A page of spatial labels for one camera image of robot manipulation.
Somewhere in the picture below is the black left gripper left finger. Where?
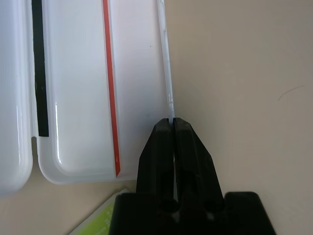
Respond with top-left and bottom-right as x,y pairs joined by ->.
135,117 -> 178,209

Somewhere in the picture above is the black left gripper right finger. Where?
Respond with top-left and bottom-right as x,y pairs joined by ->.
173,117 -> 225,216

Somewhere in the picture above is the white plastic pencil case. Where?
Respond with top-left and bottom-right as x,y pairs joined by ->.
0,0 -> 178,196

